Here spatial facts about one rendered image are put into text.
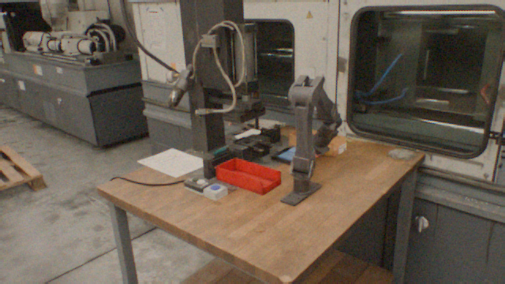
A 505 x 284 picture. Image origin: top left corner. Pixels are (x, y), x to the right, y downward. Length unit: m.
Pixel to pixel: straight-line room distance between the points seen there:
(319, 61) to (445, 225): 1.06
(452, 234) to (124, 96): 3.78
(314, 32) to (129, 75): 3.03
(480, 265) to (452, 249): 0.13
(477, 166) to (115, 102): 3.85
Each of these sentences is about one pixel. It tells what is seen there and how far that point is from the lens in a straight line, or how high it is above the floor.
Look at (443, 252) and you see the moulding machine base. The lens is 2.25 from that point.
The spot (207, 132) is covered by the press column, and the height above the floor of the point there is 1.01.
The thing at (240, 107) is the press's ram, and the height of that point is 1.16.
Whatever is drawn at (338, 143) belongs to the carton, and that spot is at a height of 0.93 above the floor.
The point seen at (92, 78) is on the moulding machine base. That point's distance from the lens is 4.69.
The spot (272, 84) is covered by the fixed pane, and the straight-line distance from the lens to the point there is 2.51.
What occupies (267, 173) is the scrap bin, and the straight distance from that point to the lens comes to 1.63.
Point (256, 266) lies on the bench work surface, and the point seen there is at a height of 0.90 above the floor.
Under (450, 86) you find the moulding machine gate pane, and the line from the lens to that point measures 1.94.
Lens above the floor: 1.62
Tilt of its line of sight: 21 degrees down
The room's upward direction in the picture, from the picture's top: 2 degrees counter-clockwise
